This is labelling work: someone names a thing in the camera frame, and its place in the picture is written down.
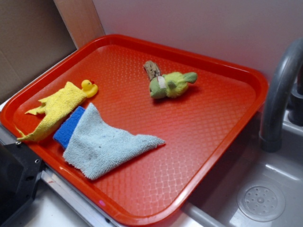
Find brown wood chip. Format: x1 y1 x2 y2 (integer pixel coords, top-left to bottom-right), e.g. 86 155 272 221
144 61 161 81

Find green plush toy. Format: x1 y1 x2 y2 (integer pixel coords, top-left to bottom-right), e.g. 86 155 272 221
149 72 198 99

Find red plastic tray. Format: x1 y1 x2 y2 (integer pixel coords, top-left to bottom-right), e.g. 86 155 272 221
0 35 268 227

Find yellow rubber duck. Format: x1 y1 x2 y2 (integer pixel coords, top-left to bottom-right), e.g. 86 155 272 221
81 79 98 98

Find light blue cloth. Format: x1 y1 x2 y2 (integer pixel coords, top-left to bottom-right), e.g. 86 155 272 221
63 104 165 180

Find blue sponge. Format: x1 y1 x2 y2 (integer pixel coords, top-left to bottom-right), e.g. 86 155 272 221
53 106 85 149

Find yellow cloth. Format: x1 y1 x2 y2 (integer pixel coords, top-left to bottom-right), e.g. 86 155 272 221
17 82 87 142

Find wooden board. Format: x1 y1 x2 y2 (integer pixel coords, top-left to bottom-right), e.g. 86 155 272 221
54 0 105 49

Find grey faucet spout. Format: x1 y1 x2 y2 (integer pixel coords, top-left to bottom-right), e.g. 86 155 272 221
259 38 303 152

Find grey sink basin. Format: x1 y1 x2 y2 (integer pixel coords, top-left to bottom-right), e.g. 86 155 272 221
182 114 303 227

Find round sink drain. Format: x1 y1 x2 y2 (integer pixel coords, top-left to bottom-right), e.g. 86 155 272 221
237 181 286 222

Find brown cardboard panel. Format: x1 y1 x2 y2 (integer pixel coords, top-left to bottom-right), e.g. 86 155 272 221
0 0 76 103

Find aluminium frame rail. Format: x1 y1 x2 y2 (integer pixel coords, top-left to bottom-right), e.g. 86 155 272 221
0 126 119 227

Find black metal bracket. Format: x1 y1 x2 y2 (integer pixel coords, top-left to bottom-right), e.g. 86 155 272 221
0 143 44 227

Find dark faucet handle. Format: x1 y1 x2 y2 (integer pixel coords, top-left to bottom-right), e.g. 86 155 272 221
288 68 303 126

